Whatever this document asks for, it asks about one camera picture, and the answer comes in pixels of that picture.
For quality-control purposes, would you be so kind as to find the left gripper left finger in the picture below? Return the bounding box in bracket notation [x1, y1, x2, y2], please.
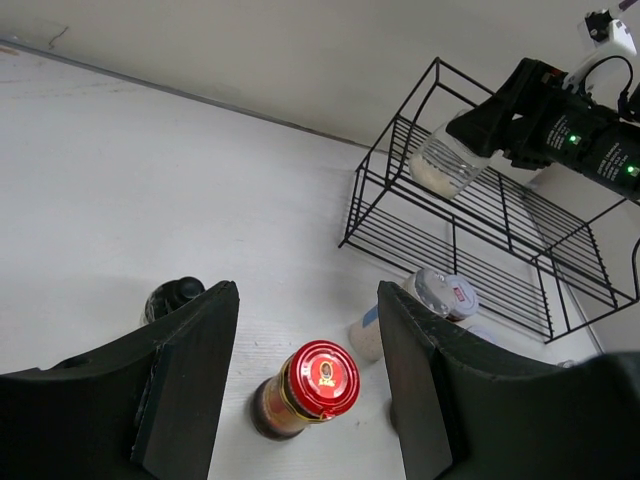
[1, 281, 239, 479]

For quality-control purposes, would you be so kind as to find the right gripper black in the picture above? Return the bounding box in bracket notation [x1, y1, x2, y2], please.
[446, 58, 620, 171]

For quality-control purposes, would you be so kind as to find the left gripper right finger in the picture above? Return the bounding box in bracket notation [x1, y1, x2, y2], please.
[377, 282, 639, 479]

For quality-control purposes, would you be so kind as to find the clear glass jar white powder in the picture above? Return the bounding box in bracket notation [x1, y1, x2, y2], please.
[408, 121, 492, 199]

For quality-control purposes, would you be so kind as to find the silver lid blue label shaker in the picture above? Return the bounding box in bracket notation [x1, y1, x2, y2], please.
[349, 268, 457, 362]

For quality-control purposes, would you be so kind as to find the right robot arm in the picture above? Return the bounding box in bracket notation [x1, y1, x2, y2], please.
[446, 58, 639, 200]

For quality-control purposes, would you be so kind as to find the back red label spice jar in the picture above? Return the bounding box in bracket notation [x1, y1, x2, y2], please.
[445, 275, 480, 322]

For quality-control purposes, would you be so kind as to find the black cap white grinder left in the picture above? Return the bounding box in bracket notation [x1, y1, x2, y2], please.
[140, 276, 205, 326]

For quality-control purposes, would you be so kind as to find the left red lid sauce jar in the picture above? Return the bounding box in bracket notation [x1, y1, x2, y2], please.
[250, 340, 361, 441]

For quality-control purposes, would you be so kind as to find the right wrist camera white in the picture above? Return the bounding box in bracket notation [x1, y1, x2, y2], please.
[562, 1, 638, 93]

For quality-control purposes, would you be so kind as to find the black wire rack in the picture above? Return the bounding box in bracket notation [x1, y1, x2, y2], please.
[342, 59, 639, 343]

